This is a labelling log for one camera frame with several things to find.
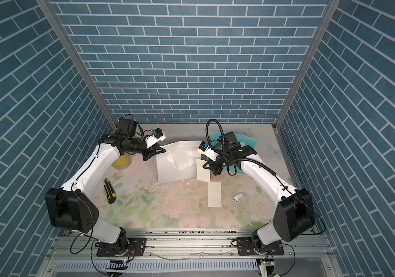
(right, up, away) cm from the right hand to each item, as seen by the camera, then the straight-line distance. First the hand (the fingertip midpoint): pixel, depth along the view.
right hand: (207, 165), depth 80 cm
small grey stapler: (+16, -17, +6) cm, 24 cm away
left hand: (-19, +8, 0) cm, 21 cm away
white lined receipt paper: (-2, -4, +1) cm, 5 cm away
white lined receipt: (+4, -17, +9) cm, 19 cm away
